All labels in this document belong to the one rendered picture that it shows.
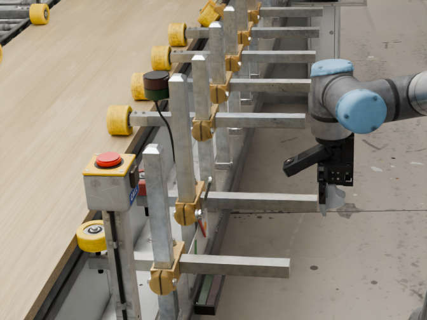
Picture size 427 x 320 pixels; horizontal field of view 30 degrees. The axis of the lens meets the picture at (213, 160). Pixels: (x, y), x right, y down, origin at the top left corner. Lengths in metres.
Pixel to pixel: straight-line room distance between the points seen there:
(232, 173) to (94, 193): 1.11
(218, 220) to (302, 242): 1.23
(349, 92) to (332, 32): 2.73
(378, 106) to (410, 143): 2.57
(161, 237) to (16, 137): 0.74
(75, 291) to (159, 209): 0.30
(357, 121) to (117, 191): 0.56
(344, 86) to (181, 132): 0.38
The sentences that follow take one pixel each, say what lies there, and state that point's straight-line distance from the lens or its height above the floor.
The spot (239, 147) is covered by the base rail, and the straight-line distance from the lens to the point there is 2.50.
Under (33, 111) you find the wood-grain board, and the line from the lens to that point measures 2.40.
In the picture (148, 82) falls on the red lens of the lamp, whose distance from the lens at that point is 1.74.
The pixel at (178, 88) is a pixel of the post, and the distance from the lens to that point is 1.74.
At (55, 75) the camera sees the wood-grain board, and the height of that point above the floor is 0.90.
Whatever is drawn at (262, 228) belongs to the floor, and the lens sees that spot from 3.41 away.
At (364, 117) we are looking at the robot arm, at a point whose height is 1.14.
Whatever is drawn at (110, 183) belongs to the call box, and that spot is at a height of 1.20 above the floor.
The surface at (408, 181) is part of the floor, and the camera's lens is 3.81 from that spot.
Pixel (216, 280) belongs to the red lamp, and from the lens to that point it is 1.88.
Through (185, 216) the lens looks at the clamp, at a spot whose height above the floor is 0.85.
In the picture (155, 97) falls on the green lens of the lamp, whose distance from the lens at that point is 1.75.
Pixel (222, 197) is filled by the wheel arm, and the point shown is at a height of 0.86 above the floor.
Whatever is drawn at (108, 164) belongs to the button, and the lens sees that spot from 1.26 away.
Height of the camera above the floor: 1.78
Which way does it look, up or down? 26 degrees down
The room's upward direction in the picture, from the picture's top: 4 degrees counter-clockwise
